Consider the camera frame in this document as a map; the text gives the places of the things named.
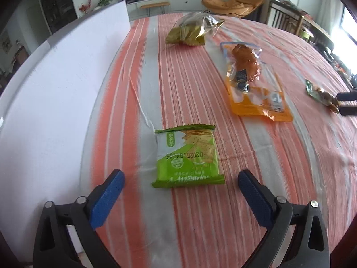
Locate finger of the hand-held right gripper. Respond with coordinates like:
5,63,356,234
336,90,357,103
338,103,357,117

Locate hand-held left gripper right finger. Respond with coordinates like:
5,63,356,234
238,169,330,268

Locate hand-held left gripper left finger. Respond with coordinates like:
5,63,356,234
33,169,125,268

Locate small green snack packet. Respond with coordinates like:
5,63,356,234
305,79,341,114

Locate green cracker packet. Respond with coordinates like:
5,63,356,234
151,123,226,189

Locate white cardboard box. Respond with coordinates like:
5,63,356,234
0,0,131,261

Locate orange bag of brown snacks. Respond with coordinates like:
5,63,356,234
220,41,294,123

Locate clear bag of gold snacks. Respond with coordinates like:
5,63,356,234
166,12,225,47

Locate row of bottles and jars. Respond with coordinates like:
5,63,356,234
318,44,357,90

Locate large window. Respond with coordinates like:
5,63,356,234
331,5,357,46

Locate wooden side table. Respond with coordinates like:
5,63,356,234
301,13,336,48

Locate green pot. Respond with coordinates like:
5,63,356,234
299,28,315,43

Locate wooden slatted chair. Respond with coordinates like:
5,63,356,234
267,0,305,36

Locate orange striped tablecloth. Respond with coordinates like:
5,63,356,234
75,11,357,268

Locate orange lounge chair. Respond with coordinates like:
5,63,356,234
201,0,266,21

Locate white television cabinet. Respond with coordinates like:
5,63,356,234
125,0,224,21

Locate red flowers in vase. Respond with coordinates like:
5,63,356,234
79,0,93,15

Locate wooden bench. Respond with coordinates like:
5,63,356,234
140,1,171,18

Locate black glass cabinet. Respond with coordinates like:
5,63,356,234
37,0,77,34

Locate wall painting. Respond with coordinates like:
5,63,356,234
1,29,12,54

